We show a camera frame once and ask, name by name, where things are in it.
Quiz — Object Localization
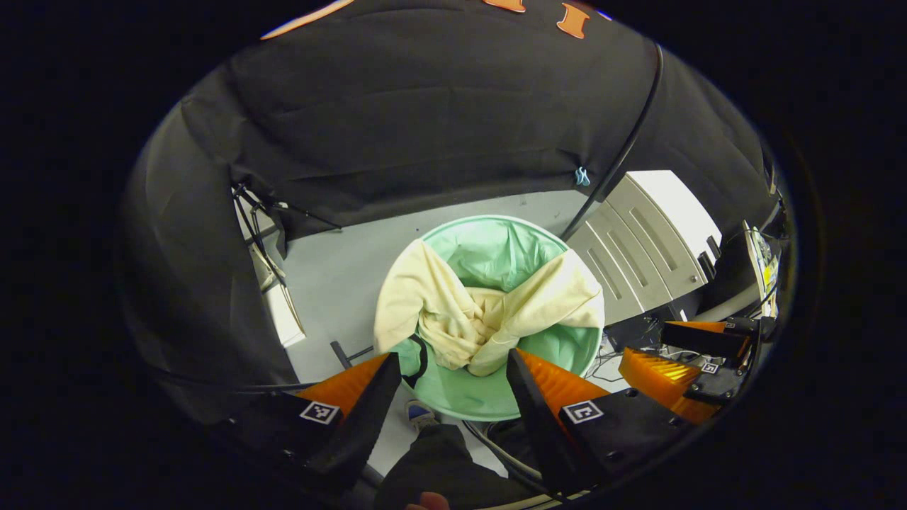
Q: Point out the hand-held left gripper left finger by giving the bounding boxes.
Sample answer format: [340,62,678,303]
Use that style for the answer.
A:
[211,352,402,491]

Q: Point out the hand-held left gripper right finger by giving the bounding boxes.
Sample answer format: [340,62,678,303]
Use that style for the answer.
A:
[505,348,700,498]

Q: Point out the cream shirt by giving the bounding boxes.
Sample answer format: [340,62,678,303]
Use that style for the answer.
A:
[374,239,605,378]

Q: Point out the green laundry hamper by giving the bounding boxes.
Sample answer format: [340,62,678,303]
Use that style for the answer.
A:
[383,215,604,423]

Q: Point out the black clothes rack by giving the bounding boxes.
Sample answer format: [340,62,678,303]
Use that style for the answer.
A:
[558,42,665,243]

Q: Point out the black device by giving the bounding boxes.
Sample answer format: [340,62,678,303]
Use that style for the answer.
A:
[602,312,685,353]

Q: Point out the person's shoe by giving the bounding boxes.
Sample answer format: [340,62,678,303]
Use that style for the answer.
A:
[405,400,441,431]

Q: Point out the person's dark trouser leg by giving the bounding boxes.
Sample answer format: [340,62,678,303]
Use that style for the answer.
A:
[374,424,543,510]

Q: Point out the box with yellow label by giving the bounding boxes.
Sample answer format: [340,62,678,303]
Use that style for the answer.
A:
[743,223,780,317]

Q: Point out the white cabinet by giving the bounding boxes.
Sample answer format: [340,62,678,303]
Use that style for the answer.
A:
[567,170,723,323]

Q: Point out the white board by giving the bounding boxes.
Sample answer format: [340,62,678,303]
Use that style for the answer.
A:
[237,202,307,348]

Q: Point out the black backdrop cloth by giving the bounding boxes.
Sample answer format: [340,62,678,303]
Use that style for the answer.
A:
[117,0,787,426]

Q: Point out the grey cable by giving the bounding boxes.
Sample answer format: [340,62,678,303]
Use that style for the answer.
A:
[464,421,546,489]

